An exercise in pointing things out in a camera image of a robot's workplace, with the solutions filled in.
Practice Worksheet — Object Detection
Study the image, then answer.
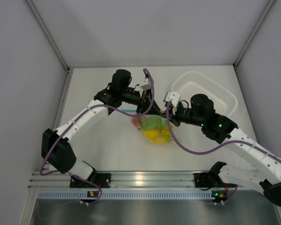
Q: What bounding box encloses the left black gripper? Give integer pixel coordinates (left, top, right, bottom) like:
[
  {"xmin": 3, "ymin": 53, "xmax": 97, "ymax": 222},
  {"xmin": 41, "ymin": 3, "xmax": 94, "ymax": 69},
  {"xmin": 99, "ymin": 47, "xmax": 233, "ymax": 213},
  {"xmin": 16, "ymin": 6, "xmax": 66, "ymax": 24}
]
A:
[{"xmin": 120, "ymin": 88, "xmax": 162, "ymax": 116}]

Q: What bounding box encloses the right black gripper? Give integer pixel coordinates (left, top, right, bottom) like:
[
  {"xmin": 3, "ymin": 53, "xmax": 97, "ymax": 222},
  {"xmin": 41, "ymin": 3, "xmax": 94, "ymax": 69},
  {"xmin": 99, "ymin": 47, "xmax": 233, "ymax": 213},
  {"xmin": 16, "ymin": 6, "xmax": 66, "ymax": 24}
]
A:
[{"xmin": 161, "ymin": 103, "xmax": 205, "ymax": 127}]

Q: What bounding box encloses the clear zip top bag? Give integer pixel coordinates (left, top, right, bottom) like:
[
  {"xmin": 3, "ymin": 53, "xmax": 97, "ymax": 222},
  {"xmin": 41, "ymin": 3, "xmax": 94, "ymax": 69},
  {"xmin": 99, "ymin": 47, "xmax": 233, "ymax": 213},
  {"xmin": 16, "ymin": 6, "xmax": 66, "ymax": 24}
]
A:
[{"xmin": 130, "ymin": 114, "xmax": 172, "ymax": 145}]

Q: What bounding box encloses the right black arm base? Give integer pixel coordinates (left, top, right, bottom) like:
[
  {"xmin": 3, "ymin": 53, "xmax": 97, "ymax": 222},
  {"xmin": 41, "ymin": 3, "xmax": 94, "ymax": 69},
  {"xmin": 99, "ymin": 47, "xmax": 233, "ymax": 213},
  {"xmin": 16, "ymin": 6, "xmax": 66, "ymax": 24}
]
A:
[{"xmin": 194, "ymin": 172, "xmax": 224, "ymax": 188}]

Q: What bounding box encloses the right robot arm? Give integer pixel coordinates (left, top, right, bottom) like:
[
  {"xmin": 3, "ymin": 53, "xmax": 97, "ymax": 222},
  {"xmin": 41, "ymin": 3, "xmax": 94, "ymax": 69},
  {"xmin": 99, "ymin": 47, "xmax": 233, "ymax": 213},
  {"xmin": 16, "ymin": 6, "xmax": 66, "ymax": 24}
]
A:
[{"xmin": 164, "ymin": 91, "xmax": 281, "ymax": 207}]

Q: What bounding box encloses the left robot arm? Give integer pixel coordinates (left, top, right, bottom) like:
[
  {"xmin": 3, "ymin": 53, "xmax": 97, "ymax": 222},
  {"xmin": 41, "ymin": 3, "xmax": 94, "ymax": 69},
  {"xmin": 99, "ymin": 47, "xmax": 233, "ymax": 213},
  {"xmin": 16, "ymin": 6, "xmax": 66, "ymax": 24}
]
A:
[{"xmin": 41, "ymin": 68, "xmax": 161, "ymax": 187}]

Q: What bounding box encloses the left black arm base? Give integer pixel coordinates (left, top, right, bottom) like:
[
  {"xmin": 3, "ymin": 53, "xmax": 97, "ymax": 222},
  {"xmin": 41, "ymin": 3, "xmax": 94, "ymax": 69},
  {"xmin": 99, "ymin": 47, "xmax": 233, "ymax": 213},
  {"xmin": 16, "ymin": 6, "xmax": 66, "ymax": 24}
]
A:
[{"xmin": 70, "ymin": 172, "xmax": 111, "ymax": 188}]

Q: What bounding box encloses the green fake vegetable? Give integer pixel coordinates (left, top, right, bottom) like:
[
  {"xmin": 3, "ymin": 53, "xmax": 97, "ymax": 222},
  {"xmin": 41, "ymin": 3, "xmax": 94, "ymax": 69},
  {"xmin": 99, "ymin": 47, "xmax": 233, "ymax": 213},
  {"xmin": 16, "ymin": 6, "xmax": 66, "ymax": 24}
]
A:
[{"xmin": 141, "ymin": 115, "xmax": 168, "ymax": 130}]

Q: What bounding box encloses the yellow fake banana bunch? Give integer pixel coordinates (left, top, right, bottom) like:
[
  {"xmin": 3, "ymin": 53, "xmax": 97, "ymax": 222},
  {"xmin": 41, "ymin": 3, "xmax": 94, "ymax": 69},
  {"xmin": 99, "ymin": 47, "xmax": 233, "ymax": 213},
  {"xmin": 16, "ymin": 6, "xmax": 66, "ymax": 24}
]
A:
[{"xmin": 152, "ymin": 129, "xmax": 171, "ymax": 144}]

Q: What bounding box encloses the red fake peach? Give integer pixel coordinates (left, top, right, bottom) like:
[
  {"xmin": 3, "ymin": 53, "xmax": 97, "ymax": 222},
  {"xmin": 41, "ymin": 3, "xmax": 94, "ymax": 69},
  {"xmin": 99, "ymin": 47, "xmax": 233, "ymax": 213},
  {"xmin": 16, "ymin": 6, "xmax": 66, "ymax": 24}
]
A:
[{"xmin": 131, "ymin": 117, "xmax": 142, "ymax": 129}]

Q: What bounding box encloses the white perforated plastic basket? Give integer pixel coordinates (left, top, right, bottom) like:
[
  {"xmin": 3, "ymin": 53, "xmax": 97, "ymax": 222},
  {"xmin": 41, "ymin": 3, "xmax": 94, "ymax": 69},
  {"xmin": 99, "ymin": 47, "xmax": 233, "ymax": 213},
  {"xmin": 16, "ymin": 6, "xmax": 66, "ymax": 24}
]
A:
[{"xmin": 171, "ymin": 71, "xmax": 238, "ymax": 117}]

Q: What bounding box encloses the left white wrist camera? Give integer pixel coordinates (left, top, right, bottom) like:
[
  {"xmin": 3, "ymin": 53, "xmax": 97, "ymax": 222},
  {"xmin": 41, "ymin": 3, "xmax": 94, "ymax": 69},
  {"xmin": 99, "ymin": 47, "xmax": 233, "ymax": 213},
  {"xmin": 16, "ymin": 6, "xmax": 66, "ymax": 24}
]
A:
[{"xmin": 135, "ymin": 78, "xmax": 152, "ymax": 92}]

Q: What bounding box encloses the aluminium mounting rail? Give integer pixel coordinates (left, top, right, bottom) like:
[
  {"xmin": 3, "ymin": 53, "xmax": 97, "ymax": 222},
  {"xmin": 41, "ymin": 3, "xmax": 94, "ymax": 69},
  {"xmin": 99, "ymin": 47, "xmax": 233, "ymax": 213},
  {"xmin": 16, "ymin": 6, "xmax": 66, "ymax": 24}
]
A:
[{"xmin": 28, "ymin": 171, "xmax": 199, "ymax": 188}]

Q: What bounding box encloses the white slotted cable duct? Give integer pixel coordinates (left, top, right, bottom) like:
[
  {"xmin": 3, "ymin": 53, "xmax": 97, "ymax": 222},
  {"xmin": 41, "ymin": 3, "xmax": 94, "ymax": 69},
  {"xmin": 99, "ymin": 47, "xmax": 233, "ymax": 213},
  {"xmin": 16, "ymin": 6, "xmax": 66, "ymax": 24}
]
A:
[{"xmin": 37, "ymin": 189, "xmax": 228, "ymax": 200}]

